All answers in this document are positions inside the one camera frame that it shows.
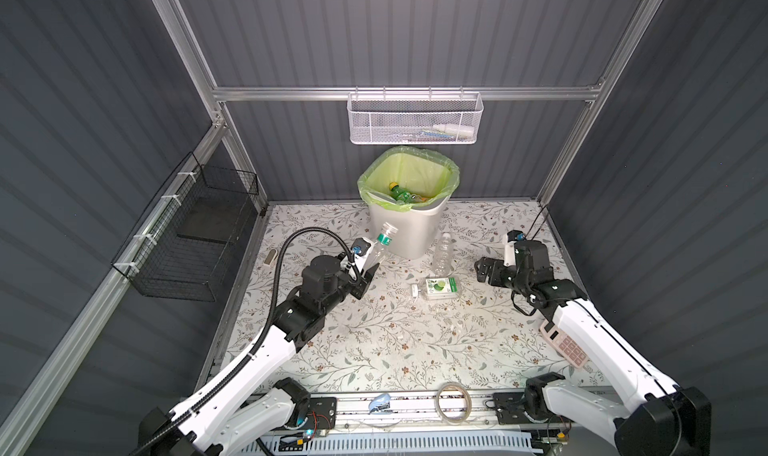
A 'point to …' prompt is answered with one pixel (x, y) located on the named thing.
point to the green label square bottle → (440, 288)
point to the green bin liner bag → (420, 170)
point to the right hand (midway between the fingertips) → (494, 267)
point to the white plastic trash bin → (419, 230)
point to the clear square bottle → (382, 245)
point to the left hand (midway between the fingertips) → (368, 258)
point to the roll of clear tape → (438, 408)
